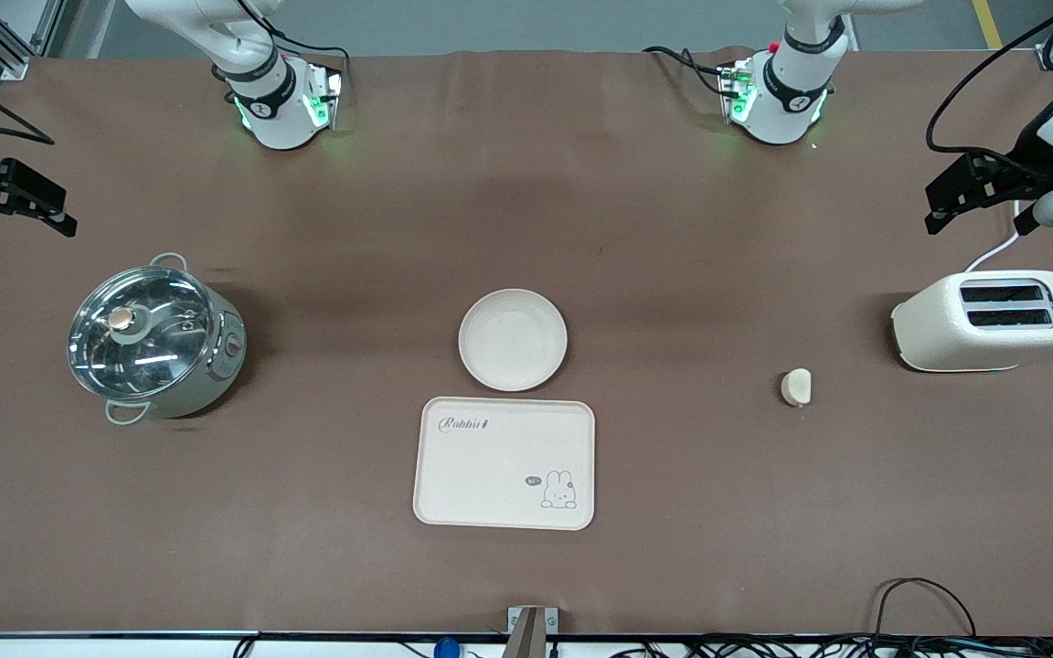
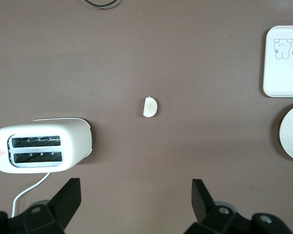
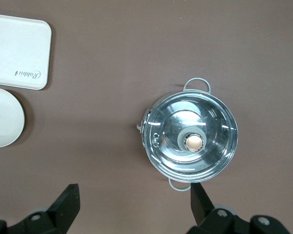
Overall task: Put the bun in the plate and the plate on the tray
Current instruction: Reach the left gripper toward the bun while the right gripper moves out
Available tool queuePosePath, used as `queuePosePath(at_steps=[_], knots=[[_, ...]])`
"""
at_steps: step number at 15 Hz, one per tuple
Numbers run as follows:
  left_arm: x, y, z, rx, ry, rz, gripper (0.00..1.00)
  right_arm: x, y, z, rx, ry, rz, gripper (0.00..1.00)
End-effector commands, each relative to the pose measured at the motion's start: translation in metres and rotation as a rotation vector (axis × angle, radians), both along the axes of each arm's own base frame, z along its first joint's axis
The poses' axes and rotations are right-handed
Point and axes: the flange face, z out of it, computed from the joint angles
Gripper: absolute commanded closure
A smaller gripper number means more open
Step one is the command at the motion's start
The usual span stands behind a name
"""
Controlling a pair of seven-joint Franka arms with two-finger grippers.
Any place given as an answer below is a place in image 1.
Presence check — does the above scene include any pale green electric cooking pot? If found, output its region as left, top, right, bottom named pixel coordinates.
left=68, top=252, right=248, bottom=427

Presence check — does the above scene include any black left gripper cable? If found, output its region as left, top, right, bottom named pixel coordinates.
left=925, top=0, right=1053, bottom=156

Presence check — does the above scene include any grey metal camera mount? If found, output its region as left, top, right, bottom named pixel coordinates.
left=505, top=605, right=559, bottom=658

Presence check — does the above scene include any black arm base cable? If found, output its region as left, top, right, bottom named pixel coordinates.
left=239, top=0, right=351, bottom=88
left=643, top=45, right=730, bottom=98

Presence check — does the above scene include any cream two-slot toaster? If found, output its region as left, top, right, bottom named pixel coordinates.
left=890, top=270, right=1053, bottom=374

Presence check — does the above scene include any black cable bundle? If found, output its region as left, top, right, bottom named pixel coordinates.
left=607, top=633, right=1053, bottom=658

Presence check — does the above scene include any round cream plate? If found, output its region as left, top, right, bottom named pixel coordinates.
left=458, top=289, right=569, bottom=393

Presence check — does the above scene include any white toaster power cable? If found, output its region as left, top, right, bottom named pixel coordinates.
left=963, top=201, right=1025, bottom=274

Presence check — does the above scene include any cream rabbit print tray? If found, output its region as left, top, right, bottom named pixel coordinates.
left=412, top=396, right=597, bottom=532

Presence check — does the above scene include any black left arm base cable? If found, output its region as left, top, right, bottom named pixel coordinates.
left=643, top=45, right=730, bottom=98

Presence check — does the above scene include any brown table cover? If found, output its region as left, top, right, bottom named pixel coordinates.
left=0, top=48, right=1053, bottom=639

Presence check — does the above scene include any glass pot lid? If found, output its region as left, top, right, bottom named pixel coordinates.
left=68, top=265, right=218, bottom=399

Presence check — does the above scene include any black right arm base cable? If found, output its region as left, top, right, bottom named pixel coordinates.
left=239, top=0, right=351, bottom=88

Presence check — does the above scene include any black looped table-edge cable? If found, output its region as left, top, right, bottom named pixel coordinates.
left=872, top=577, right=979, bottom=641

